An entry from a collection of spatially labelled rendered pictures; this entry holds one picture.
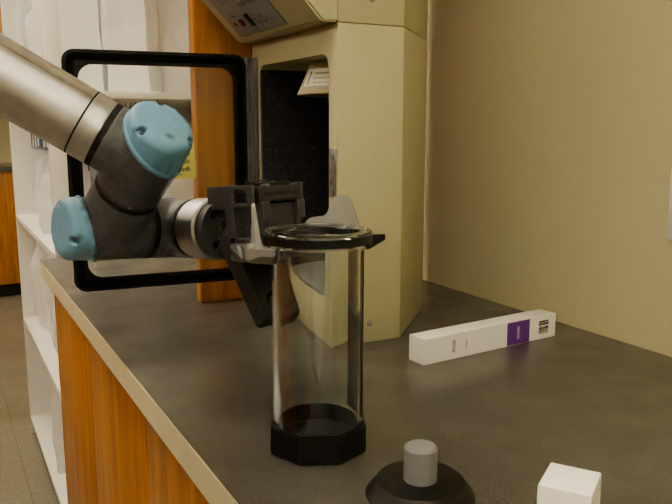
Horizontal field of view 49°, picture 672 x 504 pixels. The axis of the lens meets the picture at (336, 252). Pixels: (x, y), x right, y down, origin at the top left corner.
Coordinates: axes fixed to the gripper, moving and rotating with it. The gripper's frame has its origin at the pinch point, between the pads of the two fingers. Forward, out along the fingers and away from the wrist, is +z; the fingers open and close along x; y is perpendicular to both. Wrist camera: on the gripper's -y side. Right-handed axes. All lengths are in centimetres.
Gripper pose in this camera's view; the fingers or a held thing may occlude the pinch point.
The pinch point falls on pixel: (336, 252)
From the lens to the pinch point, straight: 74.5
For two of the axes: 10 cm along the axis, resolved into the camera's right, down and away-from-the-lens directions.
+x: 7.3, -1.1, 6.7
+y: -0.6, -9.9, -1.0
